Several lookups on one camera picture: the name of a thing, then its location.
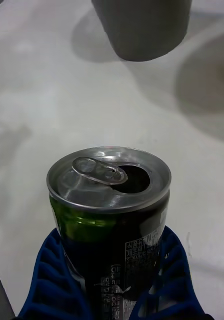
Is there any grey plastic waste bin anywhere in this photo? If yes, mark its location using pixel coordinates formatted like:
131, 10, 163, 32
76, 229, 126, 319
91, 0, 193, 62

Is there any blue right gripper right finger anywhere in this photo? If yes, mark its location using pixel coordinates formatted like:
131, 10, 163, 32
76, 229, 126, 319
131, 225, 208, 320

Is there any black and green drink can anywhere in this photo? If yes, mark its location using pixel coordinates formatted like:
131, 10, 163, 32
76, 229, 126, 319
46, 146, 172, 320

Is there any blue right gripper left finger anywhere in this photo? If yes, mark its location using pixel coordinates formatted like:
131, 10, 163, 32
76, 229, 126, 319
17, 227, 92, 320

